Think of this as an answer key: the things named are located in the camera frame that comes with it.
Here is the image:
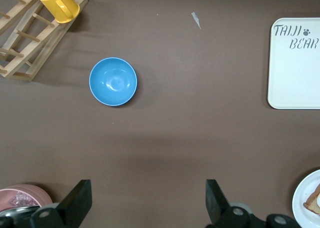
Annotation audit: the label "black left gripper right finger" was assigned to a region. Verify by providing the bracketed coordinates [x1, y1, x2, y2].
[205, 179, 267, 228]

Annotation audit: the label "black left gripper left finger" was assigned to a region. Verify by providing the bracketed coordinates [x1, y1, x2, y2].
[29, 179, 93, 228]

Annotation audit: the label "metal spoon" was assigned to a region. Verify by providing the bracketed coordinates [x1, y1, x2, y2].
[0, 205, 42, 219]

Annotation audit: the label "wooden peg drying rack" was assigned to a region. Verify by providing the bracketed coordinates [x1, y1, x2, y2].
[0, 0, 89, 82]

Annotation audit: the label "small white paper scrap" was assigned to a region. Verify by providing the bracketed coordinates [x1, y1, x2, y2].
[191, 11, 202, 29]

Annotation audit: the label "pink bowl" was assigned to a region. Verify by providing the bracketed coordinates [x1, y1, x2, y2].
[0, 184, 54, 214]

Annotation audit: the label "blue bowl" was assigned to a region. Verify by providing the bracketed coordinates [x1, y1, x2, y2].
[89, 57, 138, 107]

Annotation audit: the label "cream tray with bear print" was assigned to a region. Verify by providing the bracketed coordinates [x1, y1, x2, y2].
[267, 17, 320, 110]

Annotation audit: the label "clear crystal pieces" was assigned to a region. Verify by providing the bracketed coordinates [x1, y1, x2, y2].
[8, 191, 39, 208]

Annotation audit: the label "round white plate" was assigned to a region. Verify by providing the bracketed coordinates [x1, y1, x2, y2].
[291, 169, 320, 228]

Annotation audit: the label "yellow mug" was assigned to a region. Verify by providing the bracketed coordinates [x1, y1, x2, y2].
[37, 0, 81, 24]

